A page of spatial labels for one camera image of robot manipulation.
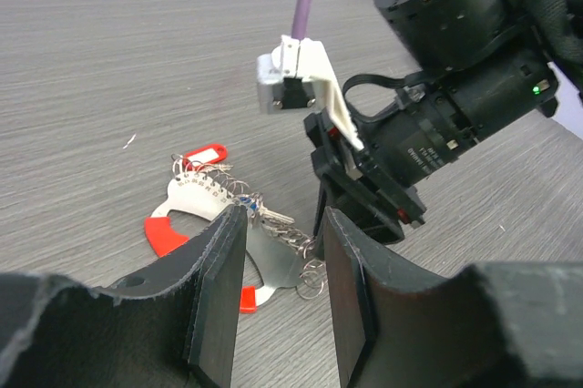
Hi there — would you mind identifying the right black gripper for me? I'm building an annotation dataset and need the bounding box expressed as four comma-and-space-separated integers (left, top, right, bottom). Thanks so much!
304, 48, 558, 244

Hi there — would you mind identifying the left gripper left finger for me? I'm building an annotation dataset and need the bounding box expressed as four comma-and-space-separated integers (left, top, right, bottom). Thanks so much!
1, 206, 247, 387

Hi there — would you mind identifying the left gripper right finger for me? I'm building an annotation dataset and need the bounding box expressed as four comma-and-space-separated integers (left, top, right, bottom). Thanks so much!
322, 209, 582, 387

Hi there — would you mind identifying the grey keyring holder red handle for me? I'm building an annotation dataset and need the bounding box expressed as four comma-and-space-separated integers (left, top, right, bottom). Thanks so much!
144, 168, 326, 313

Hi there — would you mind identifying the red capped key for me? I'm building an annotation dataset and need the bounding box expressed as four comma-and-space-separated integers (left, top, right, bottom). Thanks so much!
171, 143, 230, 175

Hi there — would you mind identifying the blue key tag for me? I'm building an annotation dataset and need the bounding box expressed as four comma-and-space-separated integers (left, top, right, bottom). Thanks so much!
235, 195, 261, 217

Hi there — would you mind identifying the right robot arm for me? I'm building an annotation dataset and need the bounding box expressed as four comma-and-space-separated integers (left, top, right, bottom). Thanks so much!
304, 0, 582, 244

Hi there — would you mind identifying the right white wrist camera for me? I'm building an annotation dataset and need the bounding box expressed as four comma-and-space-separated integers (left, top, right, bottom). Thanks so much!
256, 35, 364, 151

